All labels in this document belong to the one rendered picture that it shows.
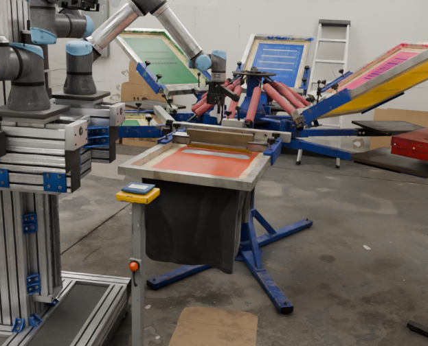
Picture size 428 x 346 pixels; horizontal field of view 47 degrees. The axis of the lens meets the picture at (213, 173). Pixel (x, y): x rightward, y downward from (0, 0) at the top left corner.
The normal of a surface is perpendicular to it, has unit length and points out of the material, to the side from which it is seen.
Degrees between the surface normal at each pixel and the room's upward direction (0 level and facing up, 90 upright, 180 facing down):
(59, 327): 0
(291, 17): 90
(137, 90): 89
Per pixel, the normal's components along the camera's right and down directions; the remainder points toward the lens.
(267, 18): -0.26, 0.26
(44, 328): 0.04, -0.96
